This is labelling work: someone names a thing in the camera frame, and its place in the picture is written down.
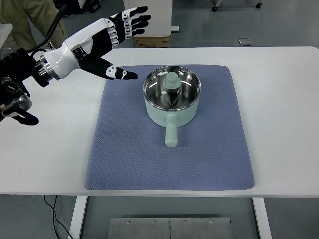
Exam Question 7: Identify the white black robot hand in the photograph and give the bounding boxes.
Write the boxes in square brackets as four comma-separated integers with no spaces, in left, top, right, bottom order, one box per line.
[39,6,151,80]

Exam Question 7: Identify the green pot with handle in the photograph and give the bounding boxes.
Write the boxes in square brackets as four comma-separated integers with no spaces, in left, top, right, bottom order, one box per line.
[143,66,201,147]

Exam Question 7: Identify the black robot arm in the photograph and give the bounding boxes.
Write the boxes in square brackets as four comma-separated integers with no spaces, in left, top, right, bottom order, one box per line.
[0,6,151,125]

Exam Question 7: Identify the cardboard box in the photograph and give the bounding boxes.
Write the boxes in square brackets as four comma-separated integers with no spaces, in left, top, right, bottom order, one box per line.
[134,36,171,48]

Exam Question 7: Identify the white cabinet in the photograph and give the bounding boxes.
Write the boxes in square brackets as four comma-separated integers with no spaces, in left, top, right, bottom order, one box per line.
[123,0,173,37]

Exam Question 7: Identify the glass lid green knob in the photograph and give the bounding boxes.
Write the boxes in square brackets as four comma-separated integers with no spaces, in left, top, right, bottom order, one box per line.
[143,66,201,112]

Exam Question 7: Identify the person in khaki trousers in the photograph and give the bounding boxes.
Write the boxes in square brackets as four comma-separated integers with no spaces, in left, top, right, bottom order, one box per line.
[0,0,58,51]

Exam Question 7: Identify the blue quilted mat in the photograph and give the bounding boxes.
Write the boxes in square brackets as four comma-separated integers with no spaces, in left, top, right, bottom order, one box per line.
[85,65,255,191]

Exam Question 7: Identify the floor outlet cover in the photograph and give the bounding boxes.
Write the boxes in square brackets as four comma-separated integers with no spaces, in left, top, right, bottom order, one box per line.
[238,38,252,46]

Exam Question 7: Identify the white side table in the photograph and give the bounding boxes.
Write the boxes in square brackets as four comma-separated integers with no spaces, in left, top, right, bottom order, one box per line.
[0,23,12,59]

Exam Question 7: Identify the white cart with castors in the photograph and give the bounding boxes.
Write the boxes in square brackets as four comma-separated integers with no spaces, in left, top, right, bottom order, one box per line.
[211,0,265,12]

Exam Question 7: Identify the grey metal floor plate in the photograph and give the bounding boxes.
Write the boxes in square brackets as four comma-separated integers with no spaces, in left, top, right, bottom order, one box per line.
[108,218,233,239]

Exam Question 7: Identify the left white table leg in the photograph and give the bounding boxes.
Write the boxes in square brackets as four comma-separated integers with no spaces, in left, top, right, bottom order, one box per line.
[68,196,88,239]

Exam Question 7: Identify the white table leg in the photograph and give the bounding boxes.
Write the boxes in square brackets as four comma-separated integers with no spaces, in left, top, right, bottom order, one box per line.
[68,196,88,239]
[252,198,272,239]

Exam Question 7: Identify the right white table leg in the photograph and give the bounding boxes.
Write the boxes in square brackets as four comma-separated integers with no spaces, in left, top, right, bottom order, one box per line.
[252,198,272,239]

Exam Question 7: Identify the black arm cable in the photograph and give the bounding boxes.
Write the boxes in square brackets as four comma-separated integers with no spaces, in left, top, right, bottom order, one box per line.
[24,4,68,58]

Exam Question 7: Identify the black floor cable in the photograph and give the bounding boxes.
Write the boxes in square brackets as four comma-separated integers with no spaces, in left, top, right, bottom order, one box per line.
[43,195,75,239]

